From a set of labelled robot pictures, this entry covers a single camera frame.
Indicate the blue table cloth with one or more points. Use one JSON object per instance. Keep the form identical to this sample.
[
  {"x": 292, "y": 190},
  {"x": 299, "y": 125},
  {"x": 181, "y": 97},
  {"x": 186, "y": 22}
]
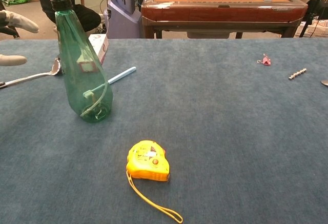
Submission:
[{"x": 205, "y": 131}]

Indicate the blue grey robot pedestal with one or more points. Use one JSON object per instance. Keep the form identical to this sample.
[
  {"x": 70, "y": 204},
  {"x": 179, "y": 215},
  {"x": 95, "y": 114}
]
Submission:
[{"x": 123, "y": 16}]

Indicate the metal drill bit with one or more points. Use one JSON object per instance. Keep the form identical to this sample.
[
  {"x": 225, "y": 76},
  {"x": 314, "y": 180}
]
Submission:
[{"x": 297, "y": 74}]

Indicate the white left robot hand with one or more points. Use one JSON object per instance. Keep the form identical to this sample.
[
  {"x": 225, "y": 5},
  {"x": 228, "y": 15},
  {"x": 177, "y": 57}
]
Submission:
[{"x": 20, "y": 21}]

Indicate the brown mahjong table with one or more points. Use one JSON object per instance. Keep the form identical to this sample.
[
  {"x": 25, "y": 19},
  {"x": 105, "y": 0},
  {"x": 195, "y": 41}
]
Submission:
[{"x": 220, "y": 12}]

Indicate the white plastic crate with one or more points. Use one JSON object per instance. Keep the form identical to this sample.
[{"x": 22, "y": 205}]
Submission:
[{"x": 316, "y": 30}]

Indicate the white pink toothpaste box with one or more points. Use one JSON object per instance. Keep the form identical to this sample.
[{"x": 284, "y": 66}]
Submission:
[{"x": 100, "y": 43}]

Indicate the green transparent spray bottle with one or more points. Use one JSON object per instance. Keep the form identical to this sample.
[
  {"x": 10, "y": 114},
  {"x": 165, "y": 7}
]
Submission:
[{"x": 77, "y": 55}]

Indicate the pink binder clip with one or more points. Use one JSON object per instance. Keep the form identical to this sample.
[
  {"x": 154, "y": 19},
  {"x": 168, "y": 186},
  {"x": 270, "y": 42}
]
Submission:
[{"x": 266, "y": 61}]

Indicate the person in black trousers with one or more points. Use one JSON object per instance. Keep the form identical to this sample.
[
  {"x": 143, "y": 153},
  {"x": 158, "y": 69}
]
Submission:
[{"x": 87, "y": 16}]

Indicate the black tripod stand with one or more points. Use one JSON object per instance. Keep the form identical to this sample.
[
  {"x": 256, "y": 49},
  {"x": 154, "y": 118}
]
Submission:
[{"x": 311, "y": 13}]

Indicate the light blue toothbrush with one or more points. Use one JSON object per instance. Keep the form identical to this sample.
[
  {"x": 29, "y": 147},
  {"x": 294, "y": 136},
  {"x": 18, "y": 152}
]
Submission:
[{"x": 123, "y": 74}]

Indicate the small steel spoon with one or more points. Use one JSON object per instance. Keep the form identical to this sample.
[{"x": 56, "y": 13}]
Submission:
[{"x": 325, "y": 83}]

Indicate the yellow tape measure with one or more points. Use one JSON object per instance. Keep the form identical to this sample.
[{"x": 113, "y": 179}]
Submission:
[{"x": 147, "y": 161}]

